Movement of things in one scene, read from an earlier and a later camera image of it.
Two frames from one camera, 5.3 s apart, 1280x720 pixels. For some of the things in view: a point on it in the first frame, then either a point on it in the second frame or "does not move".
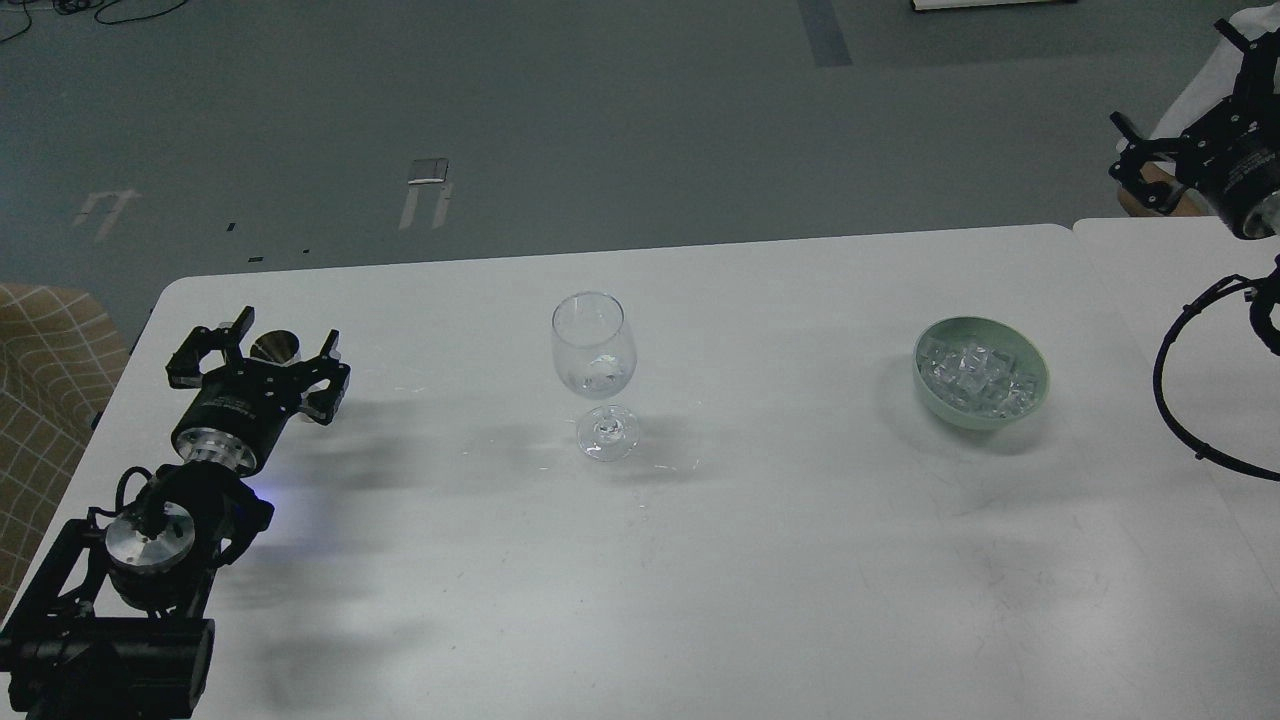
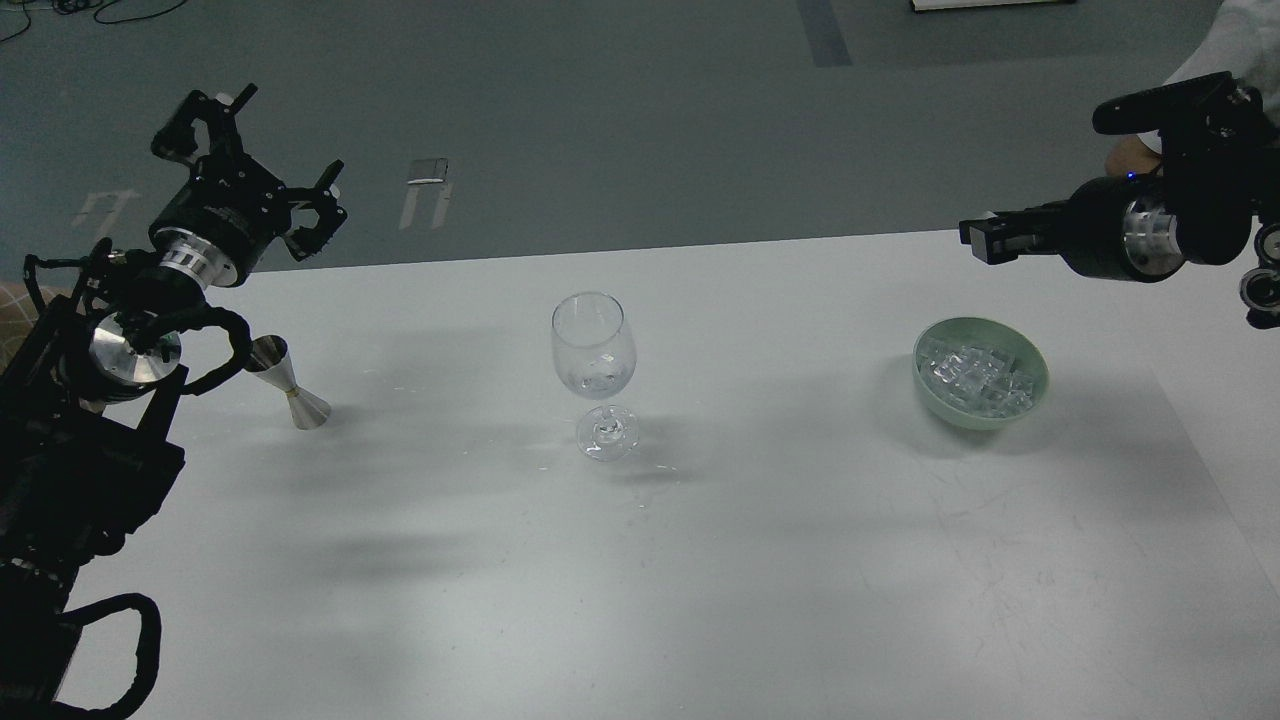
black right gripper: [1232, 158] → [1124, 227]
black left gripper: [238, 408] → [222, 216]
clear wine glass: [595, 352] does not move
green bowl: [979, 373] does not move
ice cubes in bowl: [978, 377] does not move
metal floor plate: [429, 171] does not move
